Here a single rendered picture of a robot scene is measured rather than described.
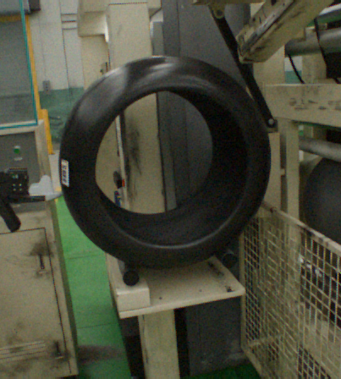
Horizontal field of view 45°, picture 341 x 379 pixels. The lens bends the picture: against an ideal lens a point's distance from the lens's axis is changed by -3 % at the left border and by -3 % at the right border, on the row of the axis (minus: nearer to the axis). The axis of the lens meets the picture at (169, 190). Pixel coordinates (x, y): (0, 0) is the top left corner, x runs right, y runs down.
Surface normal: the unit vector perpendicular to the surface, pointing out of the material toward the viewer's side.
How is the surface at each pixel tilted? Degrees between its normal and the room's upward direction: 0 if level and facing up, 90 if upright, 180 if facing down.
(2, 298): 91
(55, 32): 90
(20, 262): 90
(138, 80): 80
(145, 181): 90
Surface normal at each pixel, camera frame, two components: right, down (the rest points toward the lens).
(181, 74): 0.24, 0.05
